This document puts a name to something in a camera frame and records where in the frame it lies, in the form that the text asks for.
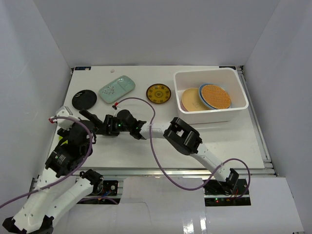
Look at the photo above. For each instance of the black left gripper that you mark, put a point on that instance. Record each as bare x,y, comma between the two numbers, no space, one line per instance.
61,132

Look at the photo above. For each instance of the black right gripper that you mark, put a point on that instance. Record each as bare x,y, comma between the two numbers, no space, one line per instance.
110,130

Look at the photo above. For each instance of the lime green round plate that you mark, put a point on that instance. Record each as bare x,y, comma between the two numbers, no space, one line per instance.
62,140

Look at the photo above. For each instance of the yellow black patterned plate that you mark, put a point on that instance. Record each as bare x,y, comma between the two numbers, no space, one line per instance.
158,93

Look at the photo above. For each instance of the tan round plate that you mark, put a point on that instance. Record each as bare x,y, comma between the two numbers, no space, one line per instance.
191,101

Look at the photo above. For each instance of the blue round plate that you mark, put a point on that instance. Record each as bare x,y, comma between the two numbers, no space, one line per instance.
201,96

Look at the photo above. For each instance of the woven wicker round plate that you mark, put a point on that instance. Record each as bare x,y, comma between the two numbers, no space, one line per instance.
216,96

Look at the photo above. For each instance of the pink round plate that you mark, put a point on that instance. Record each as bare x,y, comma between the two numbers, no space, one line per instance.
182,106

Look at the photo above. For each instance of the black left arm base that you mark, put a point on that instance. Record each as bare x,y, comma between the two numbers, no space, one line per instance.
105,193

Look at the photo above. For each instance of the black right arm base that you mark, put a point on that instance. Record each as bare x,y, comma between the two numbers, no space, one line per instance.
217,196

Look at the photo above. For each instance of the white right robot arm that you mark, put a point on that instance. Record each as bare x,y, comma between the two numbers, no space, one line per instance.
183,137

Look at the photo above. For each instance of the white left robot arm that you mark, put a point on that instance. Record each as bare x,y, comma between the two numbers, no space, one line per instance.
56,192

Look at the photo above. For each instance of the white plastic bin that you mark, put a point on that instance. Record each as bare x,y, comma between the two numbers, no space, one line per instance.
226,78

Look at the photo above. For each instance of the black round plate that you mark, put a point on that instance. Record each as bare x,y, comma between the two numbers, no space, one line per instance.
84,99

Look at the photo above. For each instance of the pale green rectangular dish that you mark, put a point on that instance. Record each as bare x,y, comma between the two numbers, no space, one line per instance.
116,89

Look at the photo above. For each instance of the blue label sticker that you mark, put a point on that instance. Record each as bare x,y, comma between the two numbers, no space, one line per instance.
82,68

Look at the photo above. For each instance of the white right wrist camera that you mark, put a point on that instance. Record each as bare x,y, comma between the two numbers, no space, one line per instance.
116,109

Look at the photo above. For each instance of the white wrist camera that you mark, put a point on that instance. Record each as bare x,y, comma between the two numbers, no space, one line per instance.
116,109
64,118

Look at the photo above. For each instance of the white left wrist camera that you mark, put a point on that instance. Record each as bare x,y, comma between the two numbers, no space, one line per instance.
64,118

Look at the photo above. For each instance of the aluminium table frame rail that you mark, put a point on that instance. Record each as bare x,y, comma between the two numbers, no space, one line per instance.
174,172

